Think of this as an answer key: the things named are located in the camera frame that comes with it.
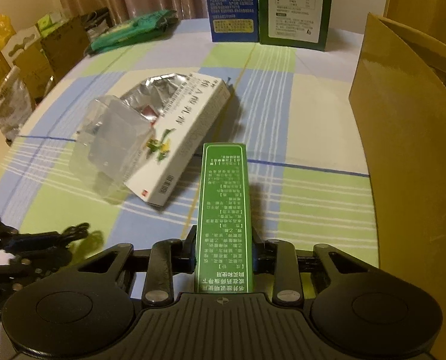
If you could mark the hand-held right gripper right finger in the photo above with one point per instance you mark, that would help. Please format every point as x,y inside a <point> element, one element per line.
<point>260,257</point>

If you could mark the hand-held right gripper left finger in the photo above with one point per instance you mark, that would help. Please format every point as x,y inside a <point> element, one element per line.
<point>187,255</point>

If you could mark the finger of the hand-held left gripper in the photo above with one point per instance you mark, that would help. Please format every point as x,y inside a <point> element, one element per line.
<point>50,237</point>
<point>43,264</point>

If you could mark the narrow white green medicine box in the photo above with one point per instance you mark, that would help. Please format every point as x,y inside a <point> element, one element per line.
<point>223,213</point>

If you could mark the silver foil bag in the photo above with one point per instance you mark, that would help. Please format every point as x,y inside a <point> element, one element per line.
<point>159,90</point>

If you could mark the checked cloth desktop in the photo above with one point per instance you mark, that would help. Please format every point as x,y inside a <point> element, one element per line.
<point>301,195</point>

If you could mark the large clear plastic box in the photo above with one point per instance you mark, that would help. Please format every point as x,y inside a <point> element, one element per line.
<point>110,150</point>

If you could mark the white ointment box plant print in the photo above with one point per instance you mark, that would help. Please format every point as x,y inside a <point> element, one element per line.
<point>193,135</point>

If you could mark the white crumpled snack bag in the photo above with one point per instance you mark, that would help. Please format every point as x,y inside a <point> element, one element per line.
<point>11,108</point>

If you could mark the small brown cardboard box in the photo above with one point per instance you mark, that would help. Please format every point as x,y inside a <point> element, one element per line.
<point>35,71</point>

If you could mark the cardboard box with white flap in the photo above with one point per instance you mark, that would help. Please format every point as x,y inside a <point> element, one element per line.
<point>18,45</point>

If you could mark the green packets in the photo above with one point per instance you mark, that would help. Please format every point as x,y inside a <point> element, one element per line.
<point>48,21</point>

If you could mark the green wet wipes pack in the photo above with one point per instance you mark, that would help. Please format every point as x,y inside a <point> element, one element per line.
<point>129,32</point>

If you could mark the tall blue carton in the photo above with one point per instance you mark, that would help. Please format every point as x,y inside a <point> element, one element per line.
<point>230,7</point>

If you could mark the dark green carton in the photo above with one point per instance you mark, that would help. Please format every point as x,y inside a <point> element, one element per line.
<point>294,7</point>

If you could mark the wooden door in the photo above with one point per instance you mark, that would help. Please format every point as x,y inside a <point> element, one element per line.
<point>425,0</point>

